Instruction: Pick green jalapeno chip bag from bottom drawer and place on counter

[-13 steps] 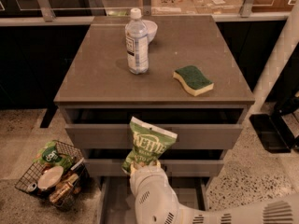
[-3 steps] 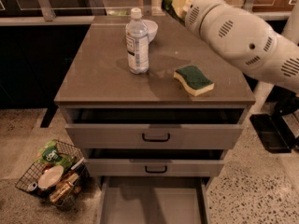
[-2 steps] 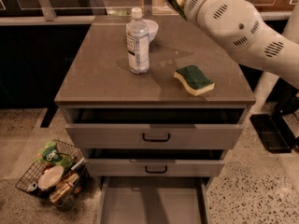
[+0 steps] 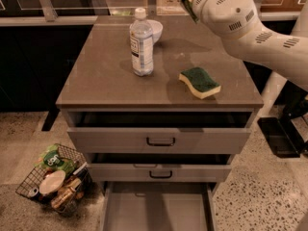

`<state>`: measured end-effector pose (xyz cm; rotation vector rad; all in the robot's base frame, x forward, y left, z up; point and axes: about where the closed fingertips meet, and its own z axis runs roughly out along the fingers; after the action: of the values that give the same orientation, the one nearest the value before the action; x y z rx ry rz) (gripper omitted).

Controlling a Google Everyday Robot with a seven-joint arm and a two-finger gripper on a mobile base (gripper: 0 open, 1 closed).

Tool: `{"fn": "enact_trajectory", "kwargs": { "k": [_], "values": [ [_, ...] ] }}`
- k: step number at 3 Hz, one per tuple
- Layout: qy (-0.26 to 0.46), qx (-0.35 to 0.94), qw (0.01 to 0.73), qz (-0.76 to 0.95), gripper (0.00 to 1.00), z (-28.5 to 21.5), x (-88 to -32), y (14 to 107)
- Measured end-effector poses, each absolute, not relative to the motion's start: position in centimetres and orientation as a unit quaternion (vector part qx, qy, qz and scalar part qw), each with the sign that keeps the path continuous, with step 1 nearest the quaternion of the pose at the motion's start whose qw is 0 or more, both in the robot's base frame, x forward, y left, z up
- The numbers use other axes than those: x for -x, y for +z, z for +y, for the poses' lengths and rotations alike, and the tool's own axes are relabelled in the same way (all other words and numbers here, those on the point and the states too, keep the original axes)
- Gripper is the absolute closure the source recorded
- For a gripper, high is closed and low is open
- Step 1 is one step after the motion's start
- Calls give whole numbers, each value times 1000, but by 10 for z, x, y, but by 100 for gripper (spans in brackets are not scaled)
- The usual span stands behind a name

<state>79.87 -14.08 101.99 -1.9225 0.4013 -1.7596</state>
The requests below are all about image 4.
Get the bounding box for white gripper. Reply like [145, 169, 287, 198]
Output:
[189, 0, 261, 39]

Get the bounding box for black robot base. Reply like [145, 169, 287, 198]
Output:
[258, 82, 308, 158]

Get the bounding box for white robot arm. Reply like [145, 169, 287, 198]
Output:
[188, 0, 308, 116]

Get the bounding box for grey drawer cabinet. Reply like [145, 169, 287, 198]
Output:
[55, 14, 265, 231]

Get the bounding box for grey top drawer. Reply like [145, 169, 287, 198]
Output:
[68, 111, 251, 154]

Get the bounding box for grey drawer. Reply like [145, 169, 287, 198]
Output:
[89, 153, 231, 183]
[68, 111, 251, 154]
[99, 182, 218, 231]

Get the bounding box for grey middle drawer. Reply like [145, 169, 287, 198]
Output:
[89, 153, 231, 183]

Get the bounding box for green snack bag in basket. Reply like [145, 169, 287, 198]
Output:
[35, 144, 75, 175]

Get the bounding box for grey bottom drawer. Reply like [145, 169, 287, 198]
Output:
[99, 182, 218, 231]

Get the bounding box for cardboard box left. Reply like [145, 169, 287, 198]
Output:
[156, 0, 188, 15]

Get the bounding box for clear plastic water bottle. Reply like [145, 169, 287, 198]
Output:
[130, 8, 154, 76]

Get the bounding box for green yellow sponge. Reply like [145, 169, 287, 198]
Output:
[179, 67, 221, 99]

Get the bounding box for white bowl in basket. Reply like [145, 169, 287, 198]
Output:
[39, 170, 65, 195]

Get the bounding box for brown snack packet in basket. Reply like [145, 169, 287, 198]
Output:
[51, 178, 82, 210]

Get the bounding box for soda can in basket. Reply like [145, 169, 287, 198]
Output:
[27, 188, 39, 199]

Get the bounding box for black wire basket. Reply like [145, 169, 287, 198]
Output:
[15, 143, 91, 217]

